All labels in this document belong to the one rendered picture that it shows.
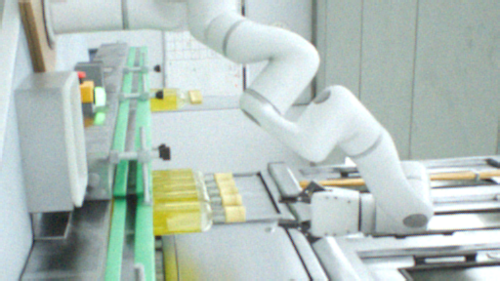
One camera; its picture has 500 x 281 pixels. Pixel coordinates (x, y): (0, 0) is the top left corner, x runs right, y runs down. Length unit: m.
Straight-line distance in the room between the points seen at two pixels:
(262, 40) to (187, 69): 6.15
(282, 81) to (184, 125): 6.29
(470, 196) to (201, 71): 5.57
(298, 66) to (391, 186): 0.28
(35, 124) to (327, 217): 0.64
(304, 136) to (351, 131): 0.09
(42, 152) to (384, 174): 0.62
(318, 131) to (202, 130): 6.35
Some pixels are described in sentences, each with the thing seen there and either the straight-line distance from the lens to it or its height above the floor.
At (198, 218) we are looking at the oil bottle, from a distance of 1.45.
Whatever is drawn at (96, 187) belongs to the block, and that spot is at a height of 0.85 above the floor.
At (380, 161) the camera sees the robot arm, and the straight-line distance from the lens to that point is 1.33.
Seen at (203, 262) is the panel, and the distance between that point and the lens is 1.56.
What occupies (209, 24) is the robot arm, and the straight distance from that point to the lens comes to 1.34.
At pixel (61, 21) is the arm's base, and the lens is 1.44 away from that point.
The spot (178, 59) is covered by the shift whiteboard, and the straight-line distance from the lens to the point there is 7.39.
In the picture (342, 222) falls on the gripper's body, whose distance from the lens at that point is 1.48.
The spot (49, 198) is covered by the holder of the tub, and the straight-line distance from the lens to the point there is 1.23.
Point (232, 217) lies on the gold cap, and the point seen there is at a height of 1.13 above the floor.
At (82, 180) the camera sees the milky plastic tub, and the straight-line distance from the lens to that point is 1.35.
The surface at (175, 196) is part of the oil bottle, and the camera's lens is 1.50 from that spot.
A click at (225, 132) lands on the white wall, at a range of 7.61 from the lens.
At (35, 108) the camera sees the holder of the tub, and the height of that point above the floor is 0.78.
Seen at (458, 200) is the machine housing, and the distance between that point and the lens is 2.09.
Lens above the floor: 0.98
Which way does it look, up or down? 2 degrees up
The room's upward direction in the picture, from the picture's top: 87 degrees clockwise
